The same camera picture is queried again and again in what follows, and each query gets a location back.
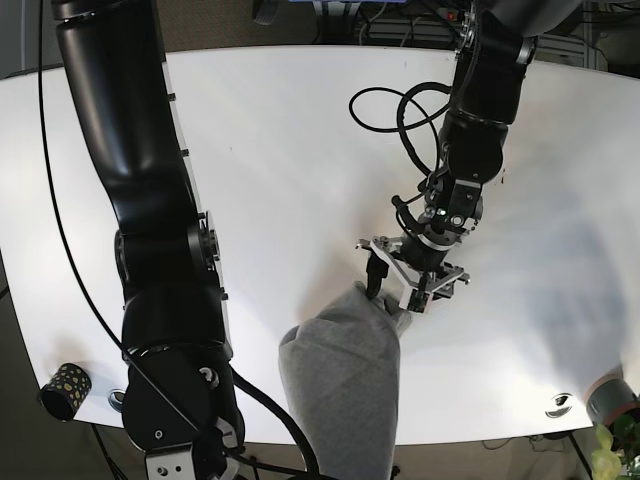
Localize grey plant pot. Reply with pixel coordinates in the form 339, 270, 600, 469
584, 374, 639, 427

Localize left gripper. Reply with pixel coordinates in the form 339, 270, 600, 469
356, 235, 470, 314

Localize right silver table grommet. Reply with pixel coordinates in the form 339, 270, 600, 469
544, 392, 574, 419

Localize black dotted cup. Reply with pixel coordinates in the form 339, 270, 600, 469
38, 363, 92, 422

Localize green potted plant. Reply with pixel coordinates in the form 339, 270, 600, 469
591, 413, 639, 480

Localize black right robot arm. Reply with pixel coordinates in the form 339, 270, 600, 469
40, 1, 320, 479

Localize light grey printed T-shirt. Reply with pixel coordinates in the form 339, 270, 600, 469
279, 282, 412, 479

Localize silver table grommet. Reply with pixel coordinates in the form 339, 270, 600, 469
544, 392, 574, 419
107, 389, 125, 413

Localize left silver table grommet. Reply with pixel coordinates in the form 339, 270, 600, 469
107, 389, 125, 413

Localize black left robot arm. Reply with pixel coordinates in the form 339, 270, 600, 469
359, 1, 579, 313

